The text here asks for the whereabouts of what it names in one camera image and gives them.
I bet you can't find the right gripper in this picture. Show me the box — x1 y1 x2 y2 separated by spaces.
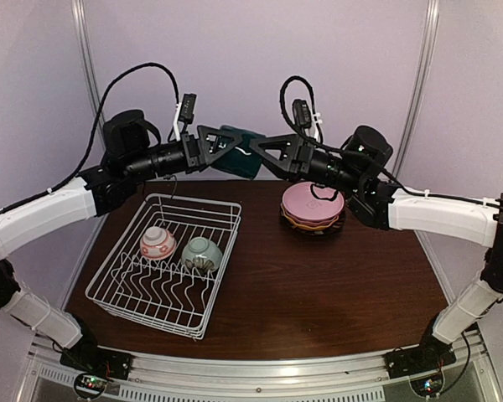
249 131 366 194

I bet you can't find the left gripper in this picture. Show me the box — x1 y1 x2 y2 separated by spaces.
122 122 240 182

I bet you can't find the dark green mug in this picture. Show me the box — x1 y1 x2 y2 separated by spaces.
210 125 266 180

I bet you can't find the light pink plate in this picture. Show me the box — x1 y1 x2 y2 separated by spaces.
282 182 345 219

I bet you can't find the dark pink polka dot plate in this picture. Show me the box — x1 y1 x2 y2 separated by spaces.
280 204 344 227

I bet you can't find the black rimmed cream plate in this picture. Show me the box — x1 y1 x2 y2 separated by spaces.
279 209 347 236

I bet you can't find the yellow polka dot plate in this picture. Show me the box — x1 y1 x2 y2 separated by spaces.
280 205 346 232

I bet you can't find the light blue bowl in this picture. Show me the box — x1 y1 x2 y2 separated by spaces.
181 236 223 276

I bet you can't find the white bowl red pattern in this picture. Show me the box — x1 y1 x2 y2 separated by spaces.
140 226 177 260

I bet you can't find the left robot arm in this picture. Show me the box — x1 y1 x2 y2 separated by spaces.
0 109 242 372

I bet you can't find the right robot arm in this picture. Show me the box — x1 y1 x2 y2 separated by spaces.
250 126 503 370

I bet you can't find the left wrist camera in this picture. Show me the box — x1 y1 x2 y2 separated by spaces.
168 93 197 142

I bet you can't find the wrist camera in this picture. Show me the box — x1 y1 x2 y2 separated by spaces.
168 93 197 142
292 99 324 142

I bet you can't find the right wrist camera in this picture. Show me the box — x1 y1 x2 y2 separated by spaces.
292 99 324 142

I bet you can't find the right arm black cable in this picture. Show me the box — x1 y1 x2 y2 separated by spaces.
277 75 503 210

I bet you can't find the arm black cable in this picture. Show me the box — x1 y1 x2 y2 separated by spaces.
277 75 503 210
0 62 181 210

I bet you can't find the white wire dish rack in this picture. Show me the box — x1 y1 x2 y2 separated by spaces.
85 193 241 340

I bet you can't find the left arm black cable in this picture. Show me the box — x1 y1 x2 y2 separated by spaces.
0 62 181 210

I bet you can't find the left aluminium frame post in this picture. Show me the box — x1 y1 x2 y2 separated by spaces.
70 0 106 122

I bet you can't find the aluminium frame post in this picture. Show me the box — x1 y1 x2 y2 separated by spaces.
70 0 106 122
392 0 440 177

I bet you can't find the right aluminium frame post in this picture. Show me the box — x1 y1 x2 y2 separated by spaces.
392 0 440 177

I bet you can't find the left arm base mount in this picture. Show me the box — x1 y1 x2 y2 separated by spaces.
60 328 132 380

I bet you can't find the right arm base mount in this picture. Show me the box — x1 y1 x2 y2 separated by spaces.
384 316 457 379

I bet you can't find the aluminium front rail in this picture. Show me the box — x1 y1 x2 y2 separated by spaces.
13 331 503 401

